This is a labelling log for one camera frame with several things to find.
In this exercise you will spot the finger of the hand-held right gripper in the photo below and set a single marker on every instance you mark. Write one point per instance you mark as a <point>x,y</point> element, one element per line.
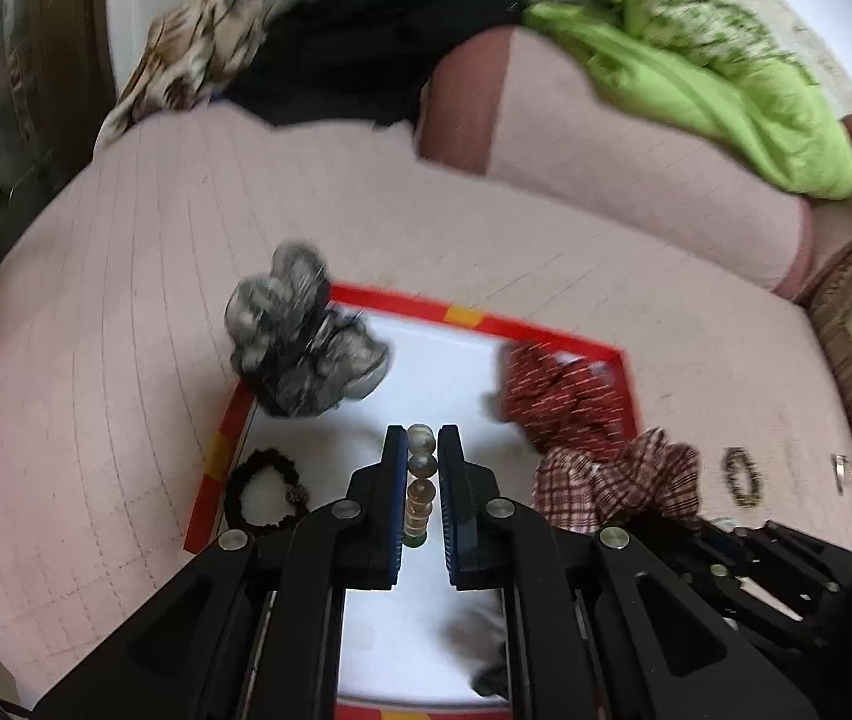
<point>793,551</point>
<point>741,600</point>

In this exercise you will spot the red dotted scrunchie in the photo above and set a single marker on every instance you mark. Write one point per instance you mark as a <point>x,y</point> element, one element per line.
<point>561,397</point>

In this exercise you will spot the green cloth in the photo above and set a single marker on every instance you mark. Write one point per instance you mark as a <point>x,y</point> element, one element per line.
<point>696,67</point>

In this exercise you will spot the red checked scrunchie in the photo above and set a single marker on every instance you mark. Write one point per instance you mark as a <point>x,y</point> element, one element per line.
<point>621,487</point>

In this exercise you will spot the small rhinestone hairpin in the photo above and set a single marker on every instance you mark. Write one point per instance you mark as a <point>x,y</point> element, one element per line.
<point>842,465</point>

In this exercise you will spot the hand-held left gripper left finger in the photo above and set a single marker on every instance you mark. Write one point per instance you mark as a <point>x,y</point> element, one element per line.
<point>396,502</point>

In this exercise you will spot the red box lid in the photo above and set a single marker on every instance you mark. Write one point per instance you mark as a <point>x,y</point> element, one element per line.
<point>426,390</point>

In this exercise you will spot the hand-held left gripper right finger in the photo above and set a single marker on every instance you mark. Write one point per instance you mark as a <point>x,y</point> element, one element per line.
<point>447,502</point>

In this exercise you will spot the floral patterned blanket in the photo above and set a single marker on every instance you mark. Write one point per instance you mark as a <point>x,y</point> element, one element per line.
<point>201,45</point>

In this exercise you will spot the pink bolster pillow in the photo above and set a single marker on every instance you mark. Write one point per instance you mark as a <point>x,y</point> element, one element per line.
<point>621,172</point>

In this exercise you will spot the black cloth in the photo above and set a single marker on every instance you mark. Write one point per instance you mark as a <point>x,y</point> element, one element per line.
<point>351,52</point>

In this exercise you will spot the grey organza scrunchie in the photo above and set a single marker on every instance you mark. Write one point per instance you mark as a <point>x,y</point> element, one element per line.
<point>298,345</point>

